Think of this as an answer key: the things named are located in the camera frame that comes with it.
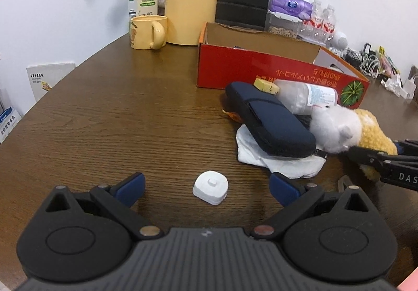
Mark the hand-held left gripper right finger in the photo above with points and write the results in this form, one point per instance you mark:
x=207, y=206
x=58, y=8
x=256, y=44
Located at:
x=284, y=191

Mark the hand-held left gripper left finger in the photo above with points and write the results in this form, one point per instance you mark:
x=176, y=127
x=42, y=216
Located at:
x=130, y=188

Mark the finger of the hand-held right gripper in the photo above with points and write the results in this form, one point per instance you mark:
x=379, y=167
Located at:
x=408, y=149
x=369, y=155

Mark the white and yellow plush hamster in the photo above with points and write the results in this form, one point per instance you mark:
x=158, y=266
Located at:
x=336, y=127

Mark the white cloth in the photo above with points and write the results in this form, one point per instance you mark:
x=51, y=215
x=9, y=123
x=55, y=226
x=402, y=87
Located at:
x=251, y=150

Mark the navy zip pouch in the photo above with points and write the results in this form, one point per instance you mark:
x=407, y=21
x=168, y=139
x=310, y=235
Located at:
x=271, y=121

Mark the small white plastic tag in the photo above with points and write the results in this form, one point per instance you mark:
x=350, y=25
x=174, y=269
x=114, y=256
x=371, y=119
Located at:
x=210, y=187

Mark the clear plastic bottle white label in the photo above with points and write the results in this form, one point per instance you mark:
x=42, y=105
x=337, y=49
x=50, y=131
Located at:
x=303, y=96

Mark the yellow cork stopper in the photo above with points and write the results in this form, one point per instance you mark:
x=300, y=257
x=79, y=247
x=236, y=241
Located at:
x=266, y=85

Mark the red cardboard box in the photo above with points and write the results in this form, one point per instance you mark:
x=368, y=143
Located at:
x=241, y=70

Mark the crumpled white tissue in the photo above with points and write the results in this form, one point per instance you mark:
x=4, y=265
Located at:
x=393, y=85

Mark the white charger box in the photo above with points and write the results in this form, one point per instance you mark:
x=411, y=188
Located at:
x=412, y=83

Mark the colourful snack packet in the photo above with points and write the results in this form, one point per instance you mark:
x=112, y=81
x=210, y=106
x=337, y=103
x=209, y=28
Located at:
x=388, y=62

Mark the orange wrapper scrap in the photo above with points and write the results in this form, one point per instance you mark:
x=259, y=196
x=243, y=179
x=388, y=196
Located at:
x=232, y=115

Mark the white robot figure speaker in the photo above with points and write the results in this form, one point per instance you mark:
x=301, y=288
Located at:
x=339, y=40

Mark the white booklet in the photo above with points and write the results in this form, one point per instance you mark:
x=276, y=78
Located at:
x=49, y=80

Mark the clear water bottle red label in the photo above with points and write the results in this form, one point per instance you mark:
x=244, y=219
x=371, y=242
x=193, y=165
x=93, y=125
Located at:
x=329, y=23
x=316, y=18

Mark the blue and white carton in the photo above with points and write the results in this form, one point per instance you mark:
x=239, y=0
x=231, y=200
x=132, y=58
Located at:
x=8, y=122

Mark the clear seed container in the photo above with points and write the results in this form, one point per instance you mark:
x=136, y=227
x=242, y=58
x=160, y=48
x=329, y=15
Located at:
x=282, y=28

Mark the yellow mug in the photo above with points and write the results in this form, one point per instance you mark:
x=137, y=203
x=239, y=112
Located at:
x=143, y=32

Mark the purple tissue pack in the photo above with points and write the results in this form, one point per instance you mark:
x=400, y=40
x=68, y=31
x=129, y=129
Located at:
x=289, y=3

